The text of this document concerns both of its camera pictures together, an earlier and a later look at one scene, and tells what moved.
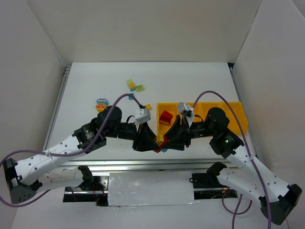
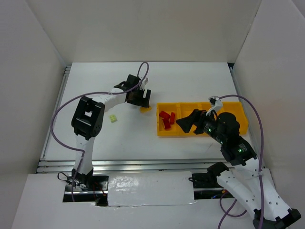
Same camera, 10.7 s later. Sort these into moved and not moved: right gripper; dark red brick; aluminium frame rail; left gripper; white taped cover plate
Moved: left gripper; dark red brick; right gripper
Not moved: white taped cover plate; aluminium frame rail
